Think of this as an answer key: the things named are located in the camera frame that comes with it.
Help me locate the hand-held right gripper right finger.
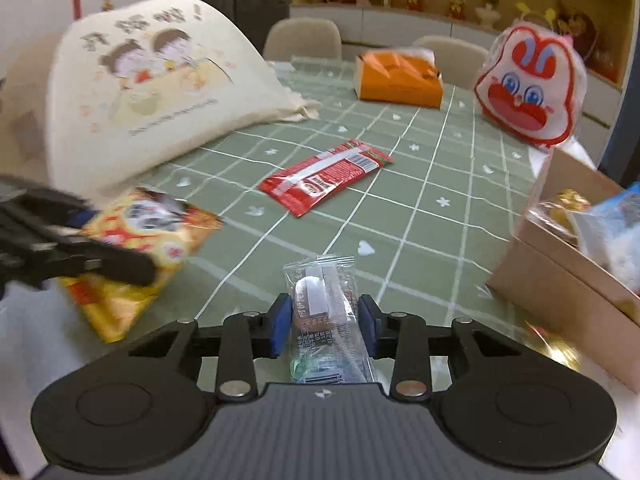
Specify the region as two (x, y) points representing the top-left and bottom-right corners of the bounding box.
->
(358, 294), (512, 402)

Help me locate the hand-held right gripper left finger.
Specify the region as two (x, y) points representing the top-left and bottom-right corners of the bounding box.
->
(128, 294), (294, 403)

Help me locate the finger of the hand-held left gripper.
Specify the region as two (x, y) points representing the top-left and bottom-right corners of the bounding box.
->
(29, 184), (97, 234)
(34, 239), (157, 287)

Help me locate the clear brown snack packet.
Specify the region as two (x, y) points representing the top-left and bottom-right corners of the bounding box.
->
(283, 255), (376, 385)

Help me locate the large yellow snack packet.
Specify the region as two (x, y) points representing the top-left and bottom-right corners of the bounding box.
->
(59, 186), (224, 345)

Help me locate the pink cardboard box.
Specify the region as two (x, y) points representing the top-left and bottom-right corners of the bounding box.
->
(486, 147), (640, 391)

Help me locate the yellow bun packet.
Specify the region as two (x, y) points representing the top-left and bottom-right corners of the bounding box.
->
(527, 180), (596, 241)

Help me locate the blue white snack packet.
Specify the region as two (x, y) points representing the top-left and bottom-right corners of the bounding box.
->
(570, 182), (640, 296)

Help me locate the green checked tablecloth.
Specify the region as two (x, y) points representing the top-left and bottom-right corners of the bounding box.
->
(0, 57), (601, 411)

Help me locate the long red snack packet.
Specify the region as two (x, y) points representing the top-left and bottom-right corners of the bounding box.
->
(258, 139), (395, 218)

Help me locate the cream printed tote bag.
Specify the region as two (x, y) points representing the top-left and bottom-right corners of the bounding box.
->
(0, 0), (323, 203)

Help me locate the orange tissue box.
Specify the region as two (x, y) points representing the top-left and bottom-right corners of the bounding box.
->
(354, 46), (445, 109)

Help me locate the rabbit face bag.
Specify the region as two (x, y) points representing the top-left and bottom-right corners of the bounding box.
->
(474, 20), (588, 150)

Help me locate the beige chair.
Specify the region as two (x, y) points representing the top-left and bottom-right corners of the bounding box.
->
(262, 17), (343, 61)
(414, 35), (493, 86)

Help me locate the wooden shelf cabinet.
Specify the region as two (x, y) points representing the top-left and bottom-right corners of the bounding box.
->
(290, 0), (640, 131)

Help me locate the yellow eared plush headband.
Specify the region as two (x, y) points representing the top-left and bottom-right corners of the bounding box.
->
(515, 2), (557, 28)

